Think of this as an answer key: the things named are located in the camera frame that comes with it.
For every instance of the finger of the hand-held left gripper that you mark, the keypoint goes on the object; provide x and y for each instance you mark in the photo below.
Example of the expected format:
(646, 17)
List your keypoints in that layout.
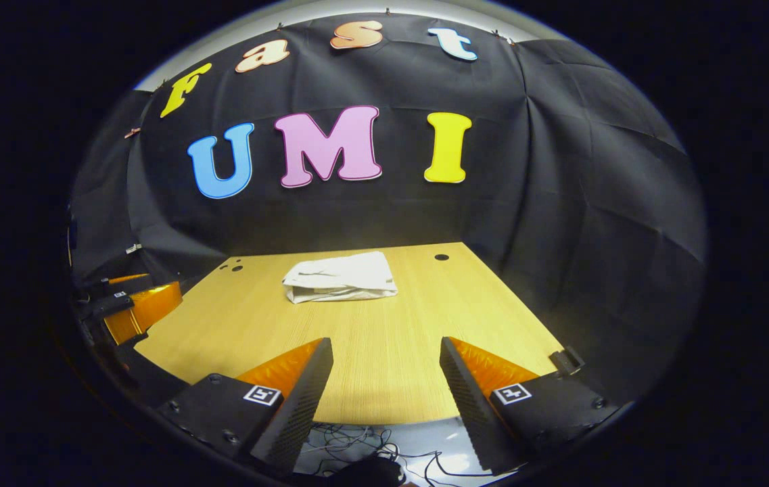
(120, 284)
(147, 308)

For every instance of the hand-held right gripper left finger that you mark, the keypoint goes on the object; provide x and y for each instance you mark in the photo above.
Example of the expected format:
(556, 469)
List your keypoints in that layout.
(296, 406)

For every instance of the black backdrop cloth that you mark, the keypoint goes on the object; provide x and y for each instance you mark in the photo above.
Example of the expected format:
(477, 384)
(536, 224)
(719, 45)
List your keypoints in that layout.
(425, 210)

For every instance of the dark round object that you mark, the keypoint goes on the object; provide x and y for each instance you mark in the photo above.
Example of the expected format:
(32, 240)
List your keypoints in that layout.
(370, 472)

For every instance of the white jeans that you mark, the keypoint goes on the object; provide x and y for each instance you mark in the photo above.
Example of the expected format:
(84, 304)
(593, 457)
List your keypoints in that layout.
(343, 277)

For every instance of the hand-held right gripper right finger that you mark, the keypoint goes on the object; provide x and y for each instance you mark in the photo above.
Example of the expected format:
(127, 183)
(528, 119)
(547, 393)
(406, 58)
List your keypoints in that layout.
(469, 406)

